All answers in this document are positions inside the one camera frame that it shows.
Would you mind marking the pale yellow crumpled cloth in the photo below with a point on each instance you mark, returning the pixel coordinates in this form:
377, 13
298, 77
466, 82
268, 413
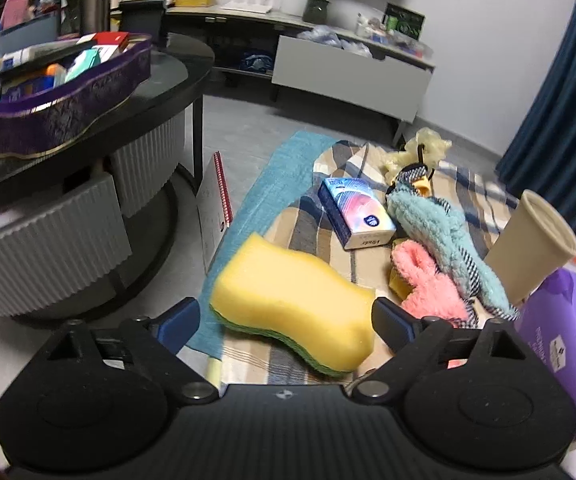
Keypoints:
427, 145

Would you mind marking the teal fluffy sock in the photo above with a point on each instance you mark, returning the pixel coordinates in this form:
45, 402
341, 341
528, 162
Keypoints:
432, 225

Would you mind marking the grey ribbed stool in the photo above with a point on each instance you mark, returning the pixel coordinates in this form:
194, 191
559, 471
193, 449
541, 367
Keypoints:
43, 250
148, 160

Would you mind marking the blue curtain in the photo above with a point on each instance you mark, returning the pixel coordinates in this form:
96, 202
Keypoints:
562, 110

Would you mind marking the grey open drawer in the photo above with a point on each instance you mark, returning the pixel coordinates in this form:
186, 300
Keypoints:
347, 80

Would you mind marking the black green box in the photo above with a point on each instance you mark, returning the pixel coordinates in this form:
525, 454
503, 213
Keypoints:
407, 20

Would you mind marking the orange cloth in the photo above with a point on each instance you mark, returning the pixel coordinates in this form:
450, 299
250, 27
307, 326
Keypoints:
420, 185

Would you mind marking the pile of small packets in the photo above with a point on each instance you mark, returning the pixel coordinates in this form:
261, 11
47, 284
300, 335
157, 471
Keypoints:
397, 45

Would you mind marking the blue pink tissue packet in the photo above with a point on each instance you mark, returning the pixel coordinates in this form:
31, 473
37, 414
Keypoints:
352, 210

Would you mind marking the pink fluffy sock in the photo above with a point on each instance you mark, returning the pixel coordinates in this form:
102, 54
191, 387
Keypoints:
422, 280

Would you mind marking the purple tray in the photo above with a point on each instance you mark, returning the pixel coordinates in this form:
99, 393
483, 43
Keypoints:
43, 120

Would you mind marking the black case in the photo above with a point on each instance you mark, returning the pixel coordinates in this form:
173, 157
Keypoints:
18, 72

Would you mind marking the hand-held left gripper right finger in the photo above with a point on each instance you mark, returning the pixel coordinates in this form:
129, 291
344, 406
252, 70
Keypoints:
392, 321

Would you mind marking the blue bag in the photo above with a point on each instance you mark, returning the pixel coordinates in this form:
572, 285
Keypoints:
257, 62

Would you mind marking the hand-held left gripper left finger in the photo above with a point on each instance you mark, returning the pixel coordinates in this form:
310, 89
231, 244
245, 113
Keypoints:
180, 317

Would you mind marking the steel thermos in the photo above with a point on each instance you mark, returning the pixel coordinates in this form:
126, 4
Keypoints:
95, 5

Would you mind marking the purple package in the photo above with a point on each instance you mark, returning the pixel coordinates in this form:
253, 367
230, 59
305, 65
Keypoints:
562, 330

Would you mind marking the round black table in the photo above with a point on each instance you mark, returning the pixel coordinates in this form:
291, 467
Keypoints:
178, 75

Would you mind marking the clear plastic bags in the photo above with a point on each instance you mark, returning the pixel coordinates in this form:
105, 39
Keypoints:
323, 37

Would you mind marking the grey television stand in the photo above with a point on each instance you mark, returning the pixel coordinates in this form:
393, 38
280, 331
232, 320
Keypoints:
248, 14

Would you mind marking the teal packet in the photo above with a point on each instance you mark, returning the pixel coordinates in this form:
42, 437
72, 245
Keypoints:
83, 65

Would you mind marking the plaid blanket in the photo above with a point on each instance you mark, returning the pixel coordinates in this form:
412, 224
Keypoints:
313, 230

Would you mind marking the beige cup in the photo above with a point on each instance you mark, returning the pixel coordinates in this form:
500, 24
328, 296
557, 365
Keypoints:
522, 255

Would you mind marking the red box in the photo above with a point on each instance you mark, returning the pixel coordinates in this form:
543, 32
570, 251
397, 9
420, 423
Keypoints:
105, 41

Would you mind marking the yellow sponge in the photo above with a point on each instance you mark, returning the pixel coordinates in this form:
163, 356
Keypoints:
288, 295

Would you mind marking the grey panel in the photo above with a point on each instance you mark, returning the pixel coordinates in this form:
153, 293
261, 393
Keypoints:
23, 35

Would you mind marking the pink card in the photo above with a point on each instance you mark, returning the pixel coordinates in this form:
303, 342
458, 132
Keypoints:
14, 11

